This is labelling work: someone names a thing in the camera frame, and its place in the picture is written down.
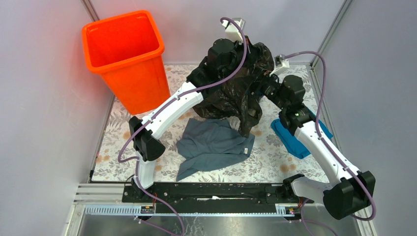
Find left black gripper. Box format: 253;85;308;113
219;35;261;80

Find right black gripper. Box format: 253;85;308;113
233;67;288;111

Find black plastic trash bag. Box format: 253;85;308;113
193;42;274;138

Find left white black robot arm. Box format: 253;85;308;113
129;36;257;202

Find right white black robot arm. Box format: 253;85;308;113
258;70;376;221

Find orange plastic trash bin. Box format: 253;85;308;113
81;10;170;115

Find teal blue cloth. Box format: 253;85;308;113
271;108;337;161

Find floral patterned table mat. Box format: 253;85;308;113
92;64;339;184

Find grey-blue cloth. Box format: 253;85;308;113
176;118;255;181

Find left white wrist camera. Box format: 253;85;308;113
221;18;245;43

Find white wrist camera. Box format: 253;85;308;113
269;54;290;76
221;18;245;43

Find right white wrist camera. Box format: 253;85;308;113
269;54;290;76

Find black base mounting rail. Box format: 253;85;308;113
122;182;305;217

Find aluminium frame rails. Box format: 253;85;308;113
66;183;379;236

